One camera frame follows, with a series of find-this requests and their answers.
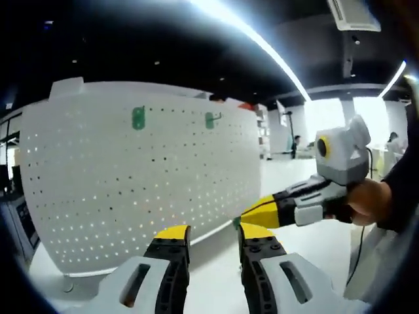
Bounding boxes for white perforated mounting plate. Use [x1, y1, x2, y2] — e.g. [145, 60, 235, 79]
[18, 77, 264, 294]

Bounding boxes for white shelving rack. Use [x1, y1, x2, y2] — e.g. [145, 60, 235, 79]
[256, 104, 272, 141]

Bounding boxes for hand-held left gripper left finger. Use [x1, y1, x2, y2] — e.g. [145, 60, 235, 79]
[88, 224, 191, 314]

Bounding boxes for person's right hand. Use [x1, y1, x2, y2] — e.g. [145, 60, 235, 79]
[346, 178, 392, 227]

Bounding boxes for black tripod stand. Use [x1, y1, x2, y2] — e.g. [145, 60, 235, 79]
[283, 110, 295, 158]

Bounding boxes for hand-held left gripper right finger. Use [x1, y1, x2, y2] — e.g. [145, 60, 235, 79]
[238, 222, 338, 314]

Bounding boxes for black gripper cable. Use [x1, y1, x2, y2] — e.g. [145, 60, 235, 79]
[343, 147, 377, 290]

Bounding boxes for ceiling light strip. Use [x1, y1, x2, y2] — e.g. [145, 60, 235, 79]
[189, 0, 312, 102]
[379, 60, 407, 99]

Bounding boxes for ceiling air conditioner unit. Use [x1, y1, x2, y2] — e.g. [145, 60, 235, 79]
[327, 0, 382, 33]

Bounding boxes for grey device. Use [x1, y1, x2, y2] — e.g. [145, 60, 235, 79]
[0, 196, 42, 262]

